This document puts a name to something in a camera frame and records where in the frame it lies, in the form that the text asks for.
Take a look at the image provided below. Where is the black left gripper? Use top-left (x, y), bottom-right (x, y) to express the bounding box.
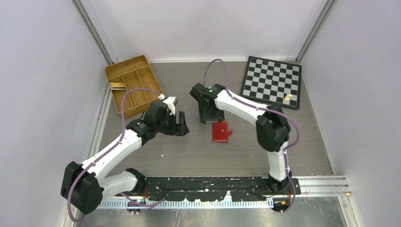
top-left (156, 111), bottom-right (189, 136)

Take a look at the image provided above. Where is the red leather card holder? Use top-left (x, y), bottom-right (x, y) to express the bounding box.
top-left (212, 121), bottom-right (233, 143)

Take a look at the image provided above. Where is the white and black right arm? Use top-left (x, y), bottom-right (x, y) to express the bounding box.
top-left (190, 83), bottom-right (291, 194)

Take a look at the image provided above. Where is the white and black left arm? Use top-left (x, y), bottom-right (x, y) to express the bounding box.
top-left (61, 96), bottom-right (189, 215)

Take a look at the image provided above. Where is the pale cards left in tray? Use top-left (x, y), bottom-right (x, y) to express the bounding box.
top-left (109, 82), bottom-right (127, 90)

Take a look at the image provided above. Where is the black and white chessboard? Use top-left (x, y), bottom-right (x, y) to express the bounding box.
top-left (240, 56), bottom-right (302, 110)

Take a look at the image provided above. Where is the woven wicker divided tray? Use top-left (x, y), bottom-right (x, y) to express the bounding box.
top-left (105, 55), bottom-right (163, 119)

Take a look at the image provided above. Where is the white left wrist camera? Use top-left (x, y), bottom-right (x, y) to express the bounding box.
top-left (158, 94), bottom-right (178, 115)

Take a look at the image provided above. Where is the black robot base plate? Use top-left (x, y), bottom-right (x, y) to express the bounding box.
top-left (125, 176), bottom-right (301, 202)

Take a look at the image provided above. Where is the aluminium frame rail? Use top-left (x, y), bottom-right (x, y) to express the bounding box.
top-left (84, 70), bottom-right (112, 160)

